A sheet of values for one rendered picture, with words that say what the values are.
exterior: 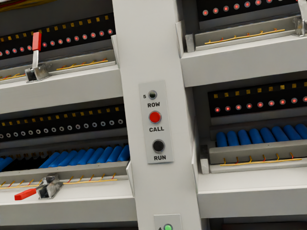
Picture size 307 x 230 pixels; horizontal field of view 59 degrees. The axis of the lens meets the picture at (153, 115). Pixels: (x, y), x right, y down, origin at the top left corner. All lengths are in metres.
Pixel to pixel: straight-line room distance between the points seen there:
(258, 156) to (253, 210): 0.09
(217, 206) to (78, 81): 0.29
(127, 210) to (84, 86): 0.21
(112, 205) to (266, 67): 0.31
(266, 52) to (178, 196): 0.24
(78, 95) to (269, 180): 0.32
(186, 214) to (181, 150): 0.09
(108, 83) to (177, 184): 0.19
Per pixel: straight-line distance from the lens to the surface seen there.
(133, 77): 0.42
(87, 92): 0.46
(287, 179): 0.44
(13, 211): 0.55
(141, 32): 0.43
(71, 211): 0.49
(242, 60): 0.42
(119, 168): 0.48
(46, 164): 0.60
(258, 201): 0.43
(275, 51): 0.42
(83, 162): 0.55
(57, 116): 0.65
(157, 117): 0.40
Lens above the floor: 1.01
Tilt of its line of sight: 2 degrees up
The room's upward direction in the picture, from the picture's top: 7 degrees counter-clockwise
